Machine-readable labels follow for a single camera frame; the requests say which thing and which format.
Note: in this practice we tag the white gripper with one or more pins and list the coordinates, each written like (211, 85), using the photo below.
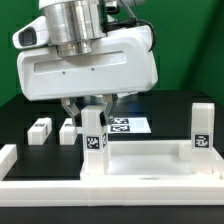
(120, 62)

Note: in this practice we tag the white desk top tray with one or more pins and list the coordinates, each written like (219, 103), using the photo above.
(152, 160)

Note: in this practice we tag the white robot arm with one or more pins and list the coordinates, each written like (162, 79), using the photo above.
(77, 49)

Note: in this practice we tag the fiducial marker plate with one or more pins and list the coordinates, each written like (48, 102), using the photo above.
(129, 125)

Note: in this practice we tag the white U-shaped fence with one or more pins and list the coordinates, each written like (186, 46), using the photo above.
(102, 192)

